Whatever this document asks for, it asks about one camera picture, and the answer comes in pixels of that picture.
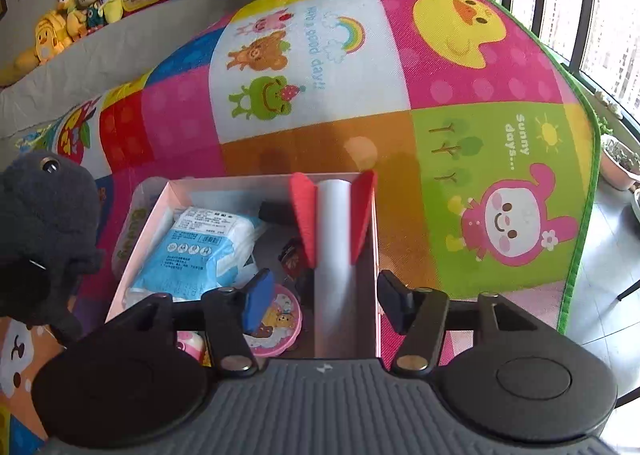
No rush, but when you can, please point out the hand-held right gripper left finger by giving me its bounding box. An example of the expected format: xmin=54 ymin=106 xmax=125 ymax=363
xmin=102 ymin=268 xmax=277 ymax=380

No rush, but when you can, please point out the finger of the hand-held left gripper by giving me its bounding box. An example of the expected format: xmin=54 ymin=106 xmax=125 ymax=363
xmin=0 ymin=257 xmax=51 ymax=318

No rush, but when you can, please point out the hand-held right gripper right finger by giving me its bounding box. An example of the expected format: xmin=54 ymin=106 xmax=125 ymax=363
xmin=376 ymin=269 xmax=552 ymax=380

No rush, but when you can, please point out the round pink cartoon tin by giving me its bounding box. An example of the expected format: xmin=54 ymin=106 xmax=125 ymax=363
xmin=242 ymin=282 xmax=303 ymax=353

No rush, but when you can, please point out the white red foam rocket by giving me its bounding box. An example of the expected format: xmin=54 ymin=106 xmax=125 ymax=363
xmin=289 ymin=170 xmax=378 ymax=358

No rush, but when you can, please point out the blue white tissue pack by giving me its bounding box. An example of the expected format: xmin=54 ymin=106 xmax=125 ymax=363
xmin=122 ymin=205 xmax=268 ymax=308

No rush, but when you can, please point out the dark grey plush toy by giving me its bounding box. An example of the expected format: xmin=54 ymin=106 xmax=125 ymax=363
xmin=0 ymin=152 xmax=107 ymax=343

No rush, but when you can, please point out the pink cardboard box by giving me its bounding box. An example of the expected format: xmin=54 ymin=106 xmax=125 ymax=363
xmin=104 ymin=170 xmax=382 ymax=371

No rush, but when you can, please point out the yellow long pillow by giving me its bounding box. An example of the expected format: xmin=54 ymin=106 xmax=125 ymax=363
xmin=0 ymin=48 xmax=41 ymax=86

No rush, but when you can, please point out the colourful cartoon play mat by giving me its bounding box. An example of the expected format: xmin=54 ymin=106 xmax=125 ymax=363
xmin=0 ymin=0 xmax=601 ymax=455

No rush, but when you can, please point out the yellow duck backpack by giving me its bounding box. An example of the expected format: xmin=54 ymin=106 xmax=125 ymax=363
xmin=34 ymin=10 xmax=68 ymax=63

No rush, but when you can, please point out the pink white plant pot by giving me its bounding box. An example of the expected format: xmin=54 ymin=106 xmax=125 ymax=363
xmin=597 ymin=135 xmax=640 ymax=191

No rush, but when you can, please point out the grey sofa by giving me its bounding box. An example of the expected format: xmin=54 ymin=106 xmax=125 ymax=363
xmin=0 ymin=0 xmax=281 ymax=141

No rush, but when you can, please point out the yellow duck plush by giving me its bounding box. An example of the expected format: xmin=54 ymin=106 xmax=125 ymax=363
xmin=56 ymin=0 xmax=88 ymax=41

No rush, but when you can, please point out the boy doll plush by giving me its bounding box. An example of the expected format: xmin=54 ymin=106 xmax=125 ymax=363
xmin=75 ymin=0 xmax=107 ymax=31

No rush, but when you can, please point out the banana plush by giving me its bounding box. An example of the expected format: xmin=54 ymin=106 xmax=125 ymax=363
xmin=97 ymin=0 xmax=123 ymax=23

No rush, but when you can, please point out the black framed window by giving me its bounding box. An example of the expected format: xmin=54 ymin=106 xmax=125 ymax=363
xmin=487 ymin=0 xmax=640 ymax=111

